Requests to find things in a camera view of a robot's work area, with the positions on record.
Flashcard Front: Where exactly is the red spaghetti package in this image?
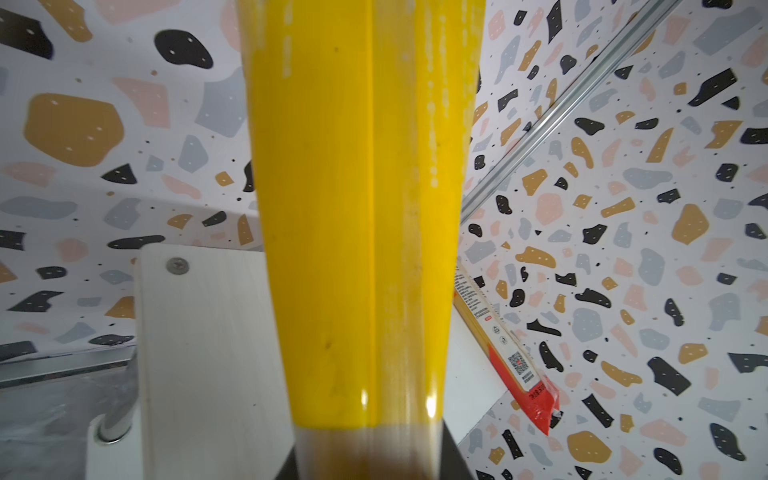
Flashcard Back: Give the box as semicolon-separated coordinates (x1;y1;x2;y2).
453;265;560;435

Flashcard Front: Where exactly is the white two-tier shelf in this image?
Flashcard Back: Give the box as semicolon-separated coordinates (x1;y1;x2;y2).
86;244;505;479

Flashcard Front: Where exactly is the yellow spaghetti package with barcode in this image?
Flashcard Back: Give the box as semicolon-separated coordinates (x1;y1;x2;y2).
236;1;485;479

